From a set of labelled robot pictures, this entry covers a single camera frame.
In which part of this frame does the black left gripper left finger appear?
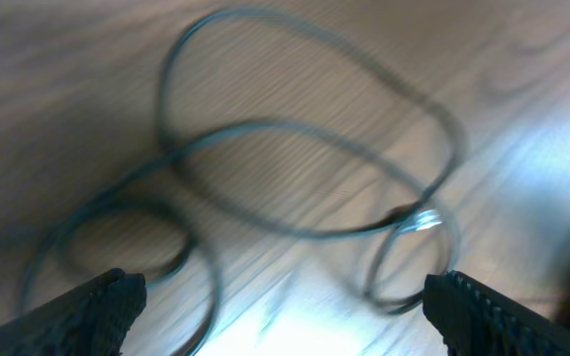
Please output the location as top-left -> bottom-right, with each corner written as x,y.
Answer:
0,269 -> 146,356

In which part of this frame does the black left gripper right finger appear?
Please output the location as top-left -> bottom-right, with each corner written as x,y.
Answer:
423,271 -> 570,356

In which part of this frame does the long black usb cable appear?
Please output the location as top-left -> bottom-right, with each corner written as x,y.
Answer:
17,7 -> 467,356

